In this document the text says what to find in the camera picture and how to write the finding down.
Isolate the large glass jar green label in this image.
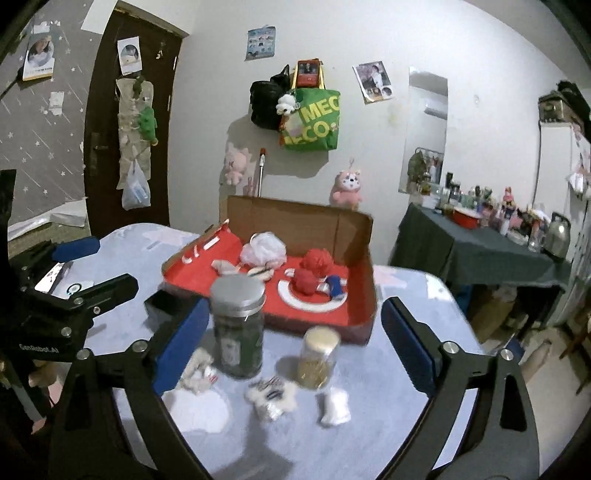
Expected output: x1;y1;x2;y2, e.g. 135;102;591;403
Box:
210;274;267;380

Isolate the beige hanging door organizer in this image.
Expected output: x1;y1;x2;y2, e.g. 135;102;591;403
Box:
115;74;155;190

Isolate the red picture frame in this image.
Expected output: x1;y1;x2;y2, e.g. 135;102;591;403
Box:
295;59;321;88

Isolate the red knitted pouch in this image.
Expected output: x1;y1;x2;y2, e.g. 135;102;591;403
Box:
291;268;319;295

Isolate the white mesh bath loofah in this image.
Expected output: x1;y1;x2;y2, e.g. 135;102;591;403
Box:
240;232;288;268

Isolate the table with dark green cloth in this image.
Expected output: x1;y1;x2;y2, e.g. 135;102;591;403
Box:
390;203;573;324

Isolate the wall photo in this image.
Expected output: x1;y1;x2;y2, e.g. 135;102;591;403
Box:
353;61;394;104

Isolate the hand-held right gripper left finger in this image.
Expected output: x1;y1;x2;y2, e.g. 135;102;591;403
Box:
48;295;211;480

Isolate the photo on door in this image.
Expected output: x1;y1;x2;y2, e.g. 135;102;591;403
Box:
117;37;141;77

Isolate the pink pig plush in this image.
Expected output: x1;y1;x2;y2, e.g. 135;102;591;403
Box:
224;147;252;186

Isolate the blue wall poster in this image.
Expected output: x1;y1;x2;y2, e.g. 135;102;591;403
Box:
246;27;277;61

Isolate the cluster of bottles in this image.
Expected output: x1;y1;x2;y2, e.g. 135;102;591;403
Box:
409;148;546;250

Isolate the clear plastic jar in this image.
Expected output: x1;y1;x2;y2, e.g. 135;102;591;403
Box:
296;326;341;391

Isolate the stick with red tip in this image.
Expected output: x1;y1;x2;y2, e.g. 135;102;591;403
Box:
252;148;269;198

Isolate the black bag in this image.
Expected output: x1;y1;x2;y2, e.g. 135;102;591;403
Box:
250;65;291;130

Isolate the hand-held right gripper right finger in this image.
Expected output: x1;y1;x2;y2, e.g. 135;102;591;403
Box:
381;296;541;480

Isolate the portrait wall poster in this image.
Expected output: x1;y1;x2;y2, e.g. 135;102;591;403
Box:
22;34;58;83

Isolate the dark clothing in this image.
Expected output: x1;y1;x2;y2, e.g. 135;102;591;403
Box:
556;80;591;139

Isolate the white rolled cloth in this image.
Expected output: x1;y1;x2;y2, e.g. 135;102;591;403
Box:
318;387;351;426

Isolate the wall mirror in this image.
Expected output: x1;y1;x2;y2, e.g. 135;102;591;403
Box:
398;67;448;195

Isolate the pink hamster plush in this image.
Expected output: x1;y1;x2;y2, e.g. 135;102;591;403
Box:
329;159;364;208

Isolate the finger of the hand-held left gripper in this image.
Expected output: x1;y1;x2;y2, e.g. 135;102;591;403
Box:
9;236;101;291
28;273;139;324

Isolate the white fluffy star plush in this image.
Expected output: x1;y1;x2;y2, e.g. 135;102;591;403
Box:
245;376;298;422

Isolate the red pot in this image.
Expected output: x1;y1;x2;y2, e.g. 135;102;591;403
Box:
451;207;483;229

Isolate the white cabinet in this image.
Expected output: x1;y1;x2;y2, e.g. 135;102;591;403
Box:
533;122;591;324

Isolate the blue cloth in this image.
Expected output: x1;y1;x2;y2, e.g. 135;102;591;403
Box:
323;275;345;301

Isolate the green plush toy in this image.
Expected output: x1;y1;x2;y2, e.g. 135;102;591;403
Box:
137;106;158;146

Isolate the patterned suitcase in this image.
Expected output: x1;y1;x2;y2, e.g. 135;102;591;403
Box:
538;91;575;124

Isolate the green tote bag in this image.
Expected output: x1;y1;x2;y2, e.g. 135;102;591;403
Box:
278;88;342;151

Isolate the steel kettle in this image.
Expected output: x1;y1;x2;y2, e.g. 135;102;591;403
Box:
541;211;572;261

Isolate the cardboard box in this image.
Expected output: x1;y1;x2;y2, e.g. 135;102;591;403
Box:
161;195;376;347

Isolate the dark wooden door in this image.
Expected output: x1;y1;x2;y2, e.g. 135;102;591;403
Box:
83;7;190;241

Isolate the red mesh bath loofah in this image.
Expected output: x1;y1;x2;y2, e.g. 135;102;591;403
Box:
300;248;335;278

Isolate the plastic bag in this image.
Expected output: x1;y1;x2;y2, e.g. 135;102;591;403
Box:
121;161;151;210

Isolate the person's left hand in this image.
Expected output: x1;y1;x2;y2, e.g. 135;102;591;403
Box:
28;362;64;404

